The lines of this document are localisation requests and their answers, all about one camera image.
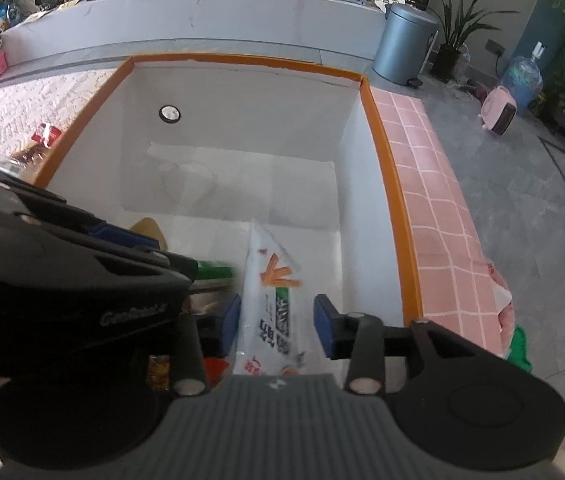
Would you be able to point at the white snack packet orange sticks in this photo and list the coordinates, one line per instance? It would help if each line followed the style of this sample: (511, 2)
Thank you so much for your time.
(272, 310)

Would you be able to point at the white lace tablecloth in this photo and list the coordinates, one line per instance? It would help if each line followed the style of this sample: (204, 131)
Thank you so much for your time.
(22, 100)

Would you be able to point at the small green snack packet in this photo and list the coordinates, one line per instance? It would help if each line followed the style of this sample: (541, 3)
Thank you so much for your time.
(215, 271)

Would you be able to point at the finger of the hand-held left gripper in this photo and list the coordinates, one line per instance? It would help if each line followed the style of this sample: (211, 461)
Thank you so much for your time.
(182, 267)
(117, 236)

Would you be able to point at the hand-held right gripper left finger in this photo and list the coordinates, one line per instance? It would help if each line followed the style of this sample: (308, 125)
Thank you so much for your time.
(230, 325)

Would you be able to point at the orange patterned chip packet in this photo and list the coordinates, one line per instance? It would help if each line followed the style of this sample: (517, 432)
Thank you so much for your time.
(45, 136)

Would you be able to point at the green cloth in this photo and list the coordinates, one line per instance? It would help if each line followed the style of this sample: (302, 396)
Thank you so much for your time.
(518, 350)

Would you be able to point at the red snack packet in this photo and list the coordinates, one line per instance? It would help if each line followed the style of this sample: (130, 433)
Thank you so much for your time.
(215, 372)

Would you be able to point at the white marble tv console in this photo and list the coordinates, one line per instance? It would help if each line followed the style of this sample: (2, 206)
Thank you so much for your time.
(212, 20)

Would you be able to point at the blue water jug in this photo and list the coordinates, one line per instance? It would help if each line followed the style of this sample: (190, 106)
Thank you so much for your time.
(522, 80)

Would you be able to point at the grey pedal trash can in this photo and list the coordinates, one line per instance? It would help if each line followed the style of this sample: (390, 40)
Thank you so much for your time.
(402, 45)

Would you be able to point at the grey wall socket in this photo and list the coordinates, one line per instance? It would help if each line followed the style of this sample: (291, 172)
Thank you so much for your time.
(495, 48)

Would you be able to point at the pink space heater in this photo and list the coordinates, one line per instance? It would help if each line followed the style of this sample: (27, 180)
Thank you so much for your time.
(497, 110)

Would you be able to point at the tall long-leaf potted plant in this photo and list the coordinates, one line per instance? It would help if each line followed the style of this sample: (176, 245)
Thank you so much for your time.
(455, 35)

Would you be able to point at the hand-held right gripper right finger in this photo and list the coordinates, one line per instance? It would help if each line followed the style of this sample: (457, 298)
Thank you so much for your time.
(323, 327)

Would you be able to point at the orange cardboard box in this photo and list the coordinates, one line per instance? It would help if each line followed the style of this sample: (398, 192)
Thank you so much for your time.
(262, 125)

